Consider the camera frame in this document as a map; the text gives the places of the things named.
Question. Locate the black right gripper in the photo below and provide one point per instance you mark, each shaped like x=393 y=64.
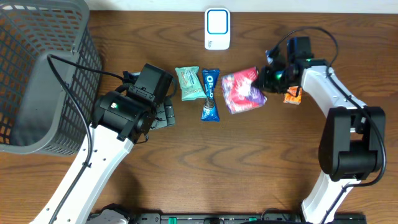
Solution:
x=265 y=82

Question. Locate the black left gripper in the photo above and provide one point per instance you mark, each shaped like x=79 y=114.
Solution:
x=166 y=115

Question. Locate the red purple tissue pack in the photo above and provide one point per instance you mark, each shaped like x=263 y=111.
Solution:
x=238 y=92

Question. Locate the small orange tissue packet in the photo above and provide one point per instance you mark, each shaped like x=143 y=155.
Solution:
x=293 y=95

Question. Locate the mint green snack pack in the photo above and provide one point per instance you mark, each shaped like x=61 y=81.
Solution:
x=189 y=83

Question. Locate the blue Oreo cookie pack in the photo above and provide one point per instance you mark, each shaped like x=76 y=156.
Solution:
x=210 y=78

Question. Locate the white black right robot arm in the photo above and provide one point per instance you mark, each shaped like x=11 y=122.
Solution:
x=351 y=151

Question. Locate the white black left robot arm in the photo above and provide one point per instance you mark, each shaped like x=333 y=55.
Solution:
x=120 y=118

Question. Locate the white barcode scanner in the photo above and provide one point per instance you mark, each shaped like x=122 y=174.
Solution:
x=217 y=29

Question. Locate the grey plastic shopping basket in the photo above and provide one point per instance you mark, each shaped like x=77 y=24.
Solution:
x=49 y=76

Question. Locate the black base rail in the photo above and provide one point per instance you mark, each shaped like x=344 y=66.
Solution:
x=202 y=218

